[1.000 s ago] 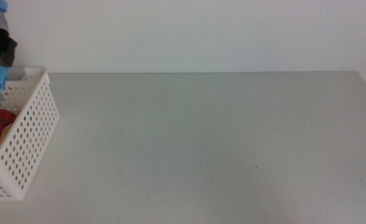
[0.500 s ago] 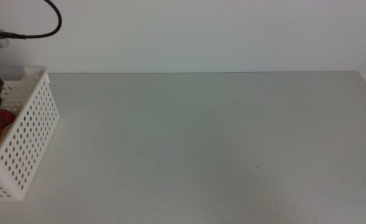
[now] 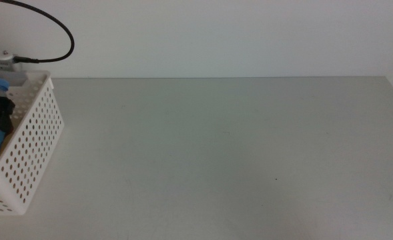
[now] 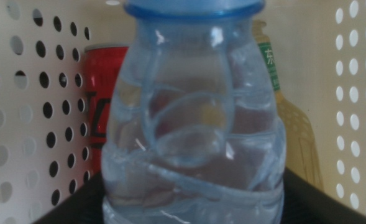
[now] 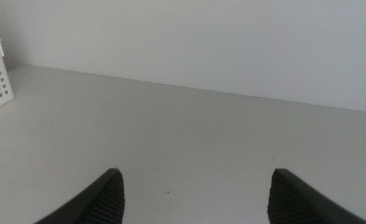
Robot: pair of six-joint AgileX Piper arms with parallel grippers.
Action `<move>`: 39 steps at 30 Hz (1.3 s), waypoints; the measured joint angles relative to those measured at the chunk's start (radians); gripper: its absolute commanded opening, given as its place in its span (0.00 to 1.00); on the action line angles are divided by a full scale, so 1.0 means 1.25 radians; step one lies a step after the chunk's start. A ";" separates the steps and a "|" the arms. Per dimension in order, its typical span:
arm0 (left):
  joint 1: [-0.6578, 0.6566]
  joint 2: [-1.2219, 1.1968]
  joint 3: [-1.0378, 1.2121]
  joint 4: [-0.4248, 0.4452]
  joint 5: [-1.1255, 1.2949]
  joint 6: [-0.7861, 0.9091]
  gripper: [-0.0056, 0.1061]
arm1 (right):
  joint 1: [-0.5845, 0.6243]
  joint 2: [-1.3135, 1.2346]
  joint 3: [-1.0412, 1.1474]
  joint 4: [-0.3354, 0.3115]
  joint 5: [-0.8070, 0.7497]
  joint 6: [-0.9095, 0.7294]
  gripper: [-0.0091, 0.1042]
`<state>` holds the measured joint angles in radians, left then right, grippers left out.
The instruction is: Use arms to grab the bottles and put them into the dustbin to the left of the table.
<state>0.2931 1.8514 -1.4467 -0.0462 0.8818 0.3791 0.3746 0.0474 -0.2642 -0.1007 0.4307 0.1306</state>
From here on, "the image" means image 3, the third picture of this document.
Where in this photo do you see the white perforated plastic basket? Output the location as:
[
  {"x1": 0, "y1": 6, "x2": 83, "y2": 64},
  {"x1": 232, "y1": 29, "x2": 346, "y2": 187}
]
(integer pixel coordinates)
[{"x1": 0, "y1": 69, "x2": 65, "y2": 216}]

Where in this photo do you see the left wrist camera black cable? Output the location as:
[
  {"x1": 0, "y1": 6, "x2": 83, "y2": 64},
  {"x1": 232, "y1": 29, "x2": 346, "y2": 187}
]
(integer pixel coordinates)
[{"x1": 13, "y1": 0, "x2": 75, "y2": 65}]

